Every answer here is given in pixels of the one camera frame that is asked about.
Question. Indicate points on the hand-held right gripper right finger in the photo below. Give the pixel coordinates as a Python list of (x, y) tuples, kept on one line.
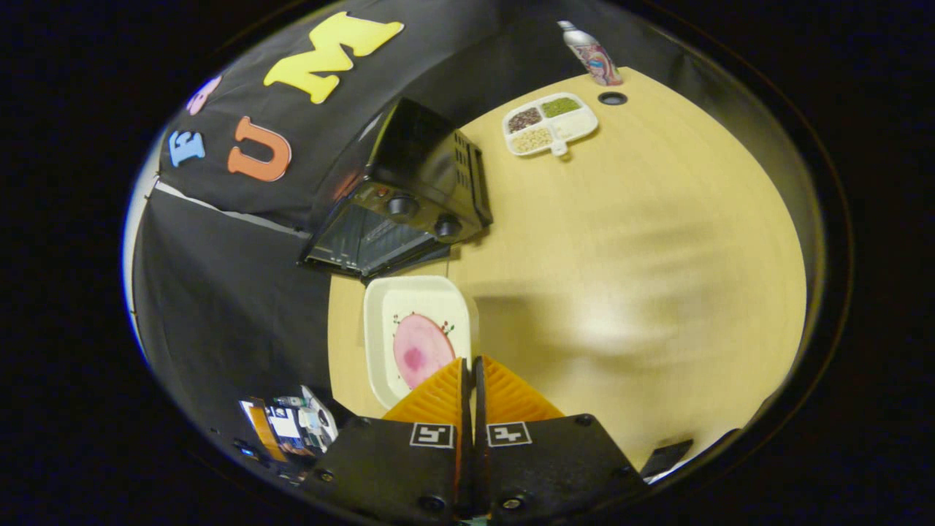
[(555, 460)]

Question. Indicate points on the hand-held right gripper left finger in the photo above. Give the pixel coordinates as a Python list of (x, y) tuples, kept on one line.
[(394, 467)]

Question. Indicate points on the pink round food slice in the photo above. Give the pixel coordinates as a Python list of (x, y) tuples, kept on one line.
[(420, 351)]

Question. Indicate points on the cream square plate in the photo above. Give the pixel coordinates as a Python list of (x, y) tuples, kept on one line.
[(409, 299)]

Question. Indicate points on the black electric oven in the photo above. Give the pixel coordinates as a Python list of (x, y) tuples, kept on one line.
[(424, 161)]

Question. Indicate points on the white divided grain tray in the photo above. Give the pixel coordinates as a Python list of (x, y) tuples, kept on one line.
[(573, 128)]

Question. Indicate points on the silver bottle with colourful label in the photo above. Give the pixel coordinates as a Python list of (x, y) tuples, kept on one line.
[(595, 57)]

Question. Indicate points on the black table edge bracket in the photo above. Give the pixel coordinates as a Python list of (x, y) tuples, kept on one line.
[(666, 459)]

